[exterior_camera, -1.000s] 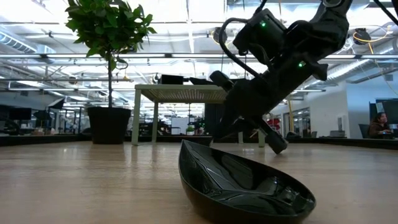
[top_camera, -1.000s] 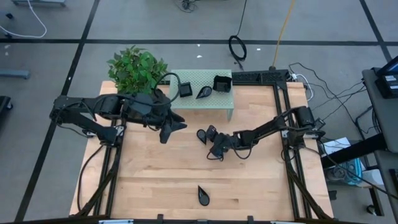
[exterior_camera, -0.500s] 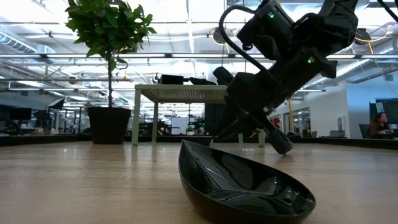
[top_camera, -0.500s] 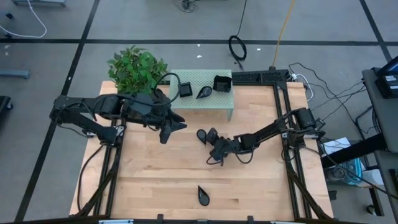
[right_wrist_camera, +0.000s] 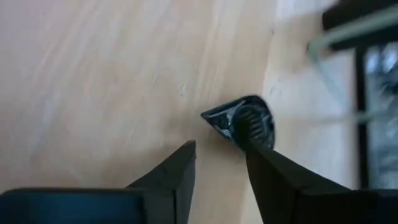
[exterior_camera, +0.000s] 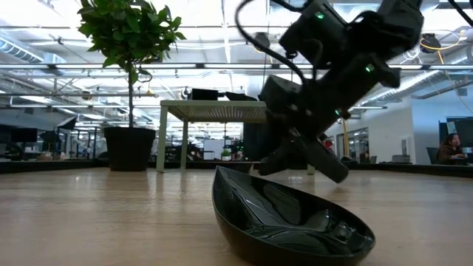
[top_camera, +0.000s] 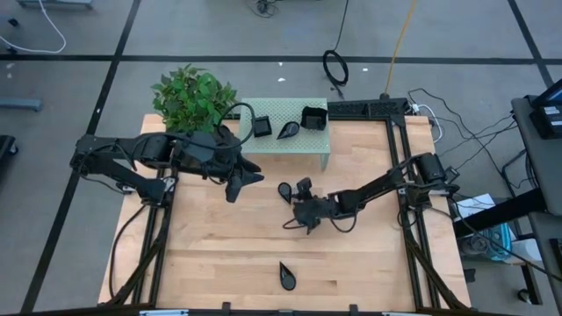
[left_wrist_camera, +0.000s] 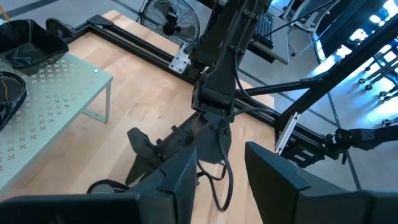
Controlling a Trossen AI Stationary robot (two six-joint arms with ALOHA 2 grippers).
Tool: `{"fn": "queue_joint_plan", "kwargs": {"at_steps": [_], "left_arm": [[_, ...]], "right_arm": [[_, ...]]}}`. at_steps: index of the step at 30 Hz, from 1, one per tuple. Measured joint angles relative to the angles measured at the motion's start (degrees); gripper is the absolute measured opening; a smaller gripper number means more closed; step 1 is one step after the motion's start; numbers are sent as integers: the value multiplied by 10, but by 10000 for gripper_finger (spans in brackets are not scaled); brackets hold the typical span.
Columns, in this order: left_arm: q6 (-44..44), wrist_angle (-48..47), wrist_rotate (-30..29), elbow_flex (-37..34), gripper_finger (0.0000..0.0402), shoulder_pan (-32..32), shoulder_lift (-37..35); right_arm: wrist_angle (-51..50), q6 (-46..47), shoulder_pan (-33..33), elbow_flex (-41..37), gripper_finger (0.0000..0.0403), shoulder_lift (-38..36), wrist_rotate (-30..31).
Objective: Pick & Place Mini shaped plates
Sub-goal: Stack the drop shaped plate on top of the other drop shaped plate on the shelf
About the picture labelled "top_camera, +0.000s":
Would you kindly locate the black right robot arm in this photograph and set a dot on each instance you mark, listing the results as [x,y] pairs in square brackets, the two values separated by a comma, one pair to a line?
[377,188]

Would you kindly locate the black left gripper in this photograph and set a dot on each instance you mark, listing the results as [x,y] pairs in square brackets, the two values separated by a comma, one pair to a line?
[219,153]

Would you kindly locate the white frame label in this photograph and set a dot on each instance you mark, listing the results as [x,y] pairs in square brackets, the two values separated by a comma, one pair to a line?
[162,313]
[404,314]

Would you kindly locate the black frame clip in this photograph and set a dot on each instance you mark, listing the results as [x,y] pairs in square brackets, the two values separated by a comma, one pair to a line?
[226,306]
[353,308]

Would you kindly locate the white paper sheet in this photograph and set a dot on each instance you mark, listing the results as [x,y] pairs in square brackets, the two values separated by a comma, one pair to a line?
[476,204]

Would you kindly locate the green perforated metal shelf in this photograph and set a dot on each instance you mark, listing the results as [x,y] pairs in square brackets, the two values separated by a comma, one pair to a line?
[285,147]

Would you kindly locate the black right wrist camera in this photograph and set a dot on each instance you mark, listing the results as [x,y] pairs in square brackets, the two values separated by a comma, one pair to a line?
[305,186]

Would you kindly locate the black desk caster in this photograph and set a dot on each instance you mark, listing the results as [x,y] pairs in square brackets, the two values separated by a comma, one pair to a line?
[524,295]

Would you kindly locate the grey desk foot bar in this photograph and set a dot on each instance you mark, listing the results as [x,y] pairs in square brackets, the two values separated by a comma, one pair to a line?
[19,104]
[52,3]

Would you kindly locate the black wavy mini plate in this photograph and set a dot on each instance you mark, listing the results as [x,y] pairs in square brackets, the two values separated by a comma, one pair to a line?
[314,119]

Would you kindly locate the black teardrop mini plate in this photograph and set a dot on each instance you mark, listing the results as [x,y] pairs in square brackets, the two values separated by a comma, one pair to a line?
[287,281]
[290,129]
[284,191]

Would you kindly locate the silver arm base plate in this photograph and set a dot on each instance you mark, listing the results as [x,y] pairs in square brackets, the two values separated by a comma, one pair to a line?
[402,188]
[168,184]

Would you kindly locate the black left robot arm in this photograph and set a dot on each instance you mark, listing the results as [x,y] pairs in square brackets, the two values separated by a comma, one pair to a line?
[123,176]

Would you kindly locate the black desk beam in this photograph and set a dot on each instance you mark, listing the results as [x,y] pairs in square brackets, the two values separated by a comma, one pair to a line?
[500,213]

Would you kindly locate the black square mini plate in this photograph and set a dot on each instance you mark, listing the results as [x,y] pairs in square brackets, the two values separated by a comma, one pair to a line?
[262,127]

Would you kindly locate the grey side desk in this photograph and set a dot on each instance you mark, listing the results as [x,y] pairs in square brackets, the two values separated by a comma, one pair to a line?
[540,167]

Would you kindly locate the black aluminium table frame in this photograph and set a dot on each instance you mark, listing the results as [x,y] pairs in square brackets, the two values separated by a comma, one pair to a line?
[307,313]

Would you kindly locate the small black device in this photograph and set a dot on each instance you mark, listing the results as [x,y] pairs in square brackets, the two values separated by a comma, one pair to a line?
[452,174]

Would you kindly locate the black perforated metal box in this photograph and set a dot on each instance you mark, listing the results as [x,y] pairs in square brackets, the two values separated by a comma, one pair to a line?
[351,108]

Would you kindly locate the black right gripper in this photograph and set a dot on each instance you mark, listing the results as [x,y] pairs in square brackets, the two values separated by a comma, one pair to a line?
[316,208]

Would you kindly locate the white floor box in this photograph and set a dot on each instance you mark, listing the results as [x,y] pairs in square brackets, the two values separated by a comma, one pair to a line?
[527,252]

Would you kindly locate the small black floor object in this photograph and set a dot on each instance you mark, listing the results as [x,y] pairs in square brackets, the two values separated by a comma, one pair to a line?
[13,22]

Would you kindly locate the green potted plant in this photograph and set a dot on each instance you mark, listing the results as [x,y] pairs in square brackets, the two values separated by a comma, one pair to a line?
[189,96]

